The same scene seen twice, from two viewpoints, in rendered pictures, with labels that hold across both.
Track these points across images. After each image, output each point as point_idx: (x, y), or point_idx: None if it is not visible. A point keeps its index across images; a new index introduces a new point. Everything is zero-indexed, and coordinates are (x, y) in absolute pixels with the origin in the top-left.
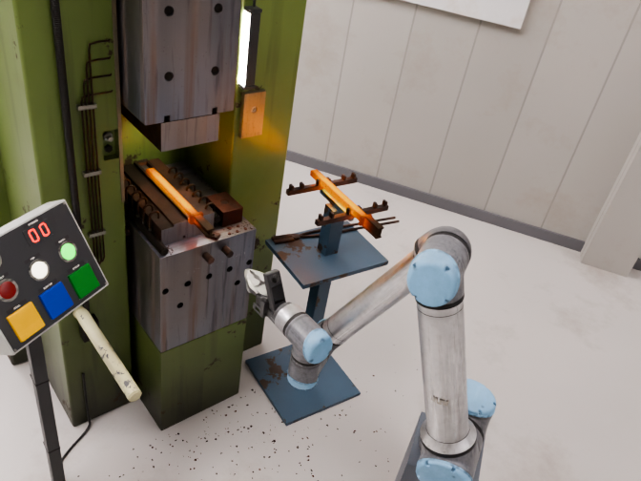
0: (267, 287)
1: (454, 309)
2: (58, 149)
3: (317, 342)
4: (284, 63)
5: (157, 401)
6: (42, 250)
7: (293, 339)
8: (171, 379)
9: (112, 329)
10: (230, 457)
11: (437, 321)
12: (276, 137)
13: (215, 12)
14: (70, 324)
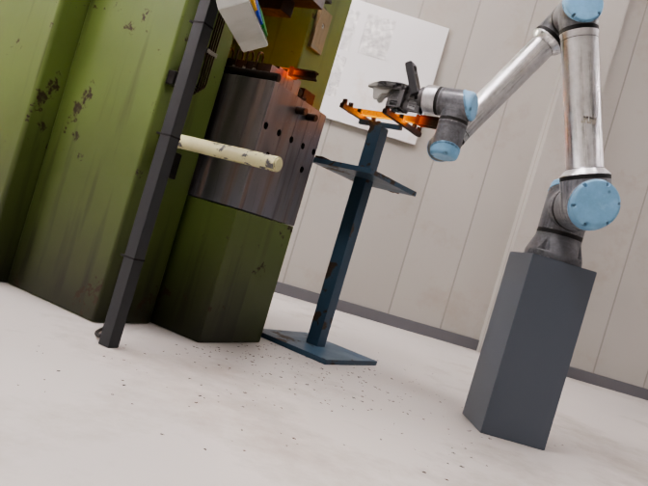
0: (410, 72)
1: (597, 32)
2: None
3: (474, 93)
4: (342, 6)
5: (205, 292)
6: None
7: (449, 96)
8: (230, 258)
9: (174, 190)
10: (287, 367)
11: (588, 38)
12: (323, 70)
13: None
14: (151, 150)
